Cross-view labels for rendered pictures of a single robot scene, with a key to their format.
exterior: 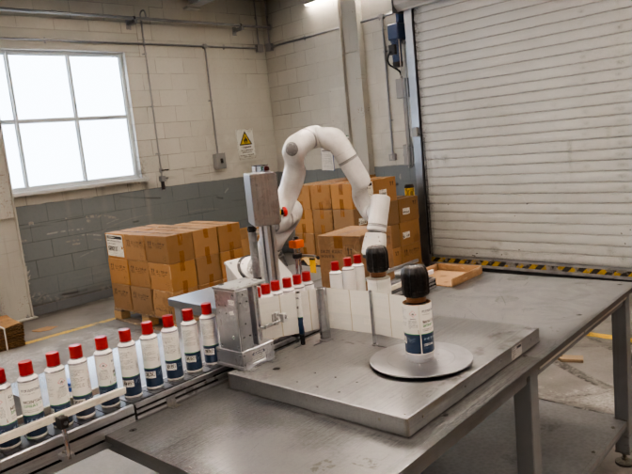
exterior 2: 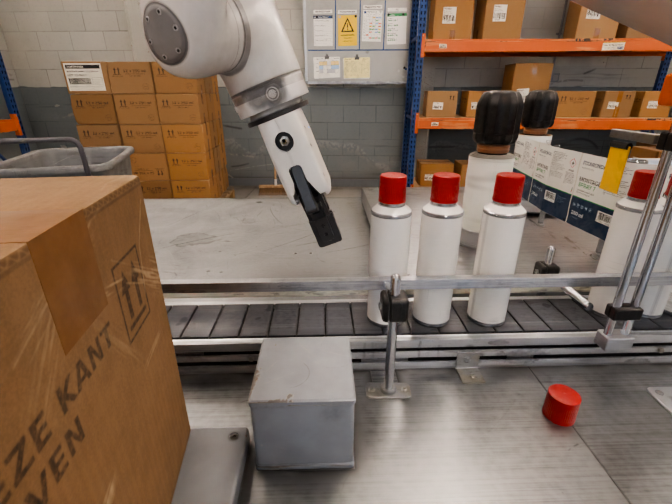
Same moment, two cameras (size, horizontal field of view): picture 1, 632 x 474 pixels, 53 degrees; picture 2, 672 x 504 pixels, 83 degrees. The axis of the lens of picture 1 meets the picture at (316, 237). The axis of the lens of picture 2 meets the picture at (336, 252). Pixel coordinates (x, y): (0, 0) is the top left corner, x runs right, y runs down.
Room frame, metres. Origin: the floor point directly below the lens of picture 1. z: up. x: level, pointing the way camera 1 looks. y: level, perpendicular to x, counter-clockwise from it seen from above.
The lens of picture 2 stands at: (2.98, 0.12, 1.18)
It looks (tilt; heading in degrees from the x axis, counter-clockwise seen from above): 23 degrees down; 226
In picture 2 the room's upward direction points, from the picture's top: straight up
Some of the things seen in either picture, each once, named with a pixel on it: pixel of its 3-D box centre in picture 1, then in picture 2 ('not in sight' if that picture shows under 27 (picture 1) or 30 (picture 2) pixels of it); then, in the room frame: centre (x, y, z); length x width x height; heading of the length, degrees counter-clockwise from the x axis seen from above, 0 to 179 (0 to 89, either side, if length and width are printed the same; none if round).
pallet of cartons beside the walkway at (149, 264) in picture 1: (176, 272); not in sight; (6.09, 1.39, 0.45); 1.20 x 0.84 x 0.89; 45
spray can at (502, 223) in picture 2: (337, 286); (497, 251); (2.50, -0.06, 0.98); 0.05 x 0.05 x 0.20
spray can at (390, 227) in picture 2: (358, 278); (388, 251); (2.60, -0.16, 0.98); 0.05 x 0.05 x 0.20
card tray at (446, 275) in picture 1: (444, 274); not in sight; (3.10, -0.62, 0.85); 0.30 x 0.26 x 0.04; 138
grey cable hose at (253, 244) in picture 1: (254, 253); not in sight; (2.31, 0.23, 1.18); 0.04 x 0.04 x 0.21
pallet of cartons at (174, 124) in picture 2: not in sight; (160, 141); (1.49, -3.93, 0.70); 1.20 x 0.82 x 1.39; 139
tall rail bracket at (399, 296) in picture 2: not in sight; (387, 326); (2.66, -0.12, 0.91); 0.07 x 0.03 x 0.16; 48
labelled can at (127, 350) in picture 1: (129, 363); not in sight; (1.78, 0.58, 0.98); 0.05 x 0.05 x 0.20
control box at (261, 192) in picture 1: (261, 197); not in sight; (2.34, 0.18, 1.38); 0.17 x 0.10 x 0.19; 13
